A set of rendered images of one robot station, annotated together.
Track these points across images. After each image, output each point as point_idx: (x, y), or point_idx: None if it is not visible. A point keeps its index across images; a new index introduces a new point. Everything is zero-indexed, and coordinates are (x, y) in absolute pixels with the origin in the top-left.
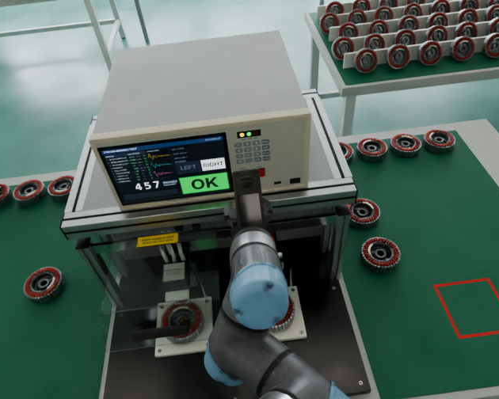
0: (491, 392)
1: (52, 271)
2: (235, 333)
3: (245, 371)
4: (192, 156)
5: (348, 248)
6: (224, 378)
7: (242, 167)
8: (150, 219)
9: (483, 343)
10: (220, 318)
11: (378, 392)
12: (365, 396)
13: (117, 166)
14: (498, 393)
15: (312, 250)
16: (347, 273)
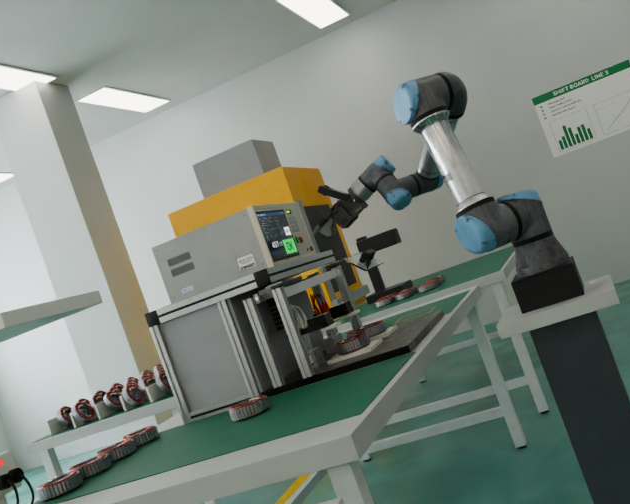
0: (462, 301)
1: (241, 402)
2: (392, 176)
3: (407, 179)
4: (280, 223)
5: None
6: (407, 191)
7: (295, 235)
8: (290, 265)
9: (436, 308)
10: (384, 179)
11: (445, 314)
12: (445, 315)
13: (263, 227)
14: (464, 300)
15: None
16: None
